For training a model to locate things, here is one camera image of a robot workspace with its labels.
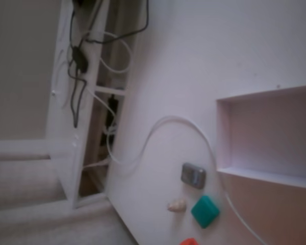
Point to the white cardboard bin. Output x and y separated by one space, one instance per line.
270 143

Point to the black plug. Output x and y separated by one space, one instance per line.
113 102

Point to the green cube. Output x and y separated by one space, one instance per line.
205 211

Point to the white furniture frame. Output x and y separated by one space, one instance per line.
63 102

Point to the orange fixed gripper finger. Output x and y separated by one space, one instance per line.
188 242

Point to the small grey metal box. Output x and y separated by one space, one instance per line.
193 176

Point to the beige seashell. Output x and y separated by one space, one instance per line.
176 205

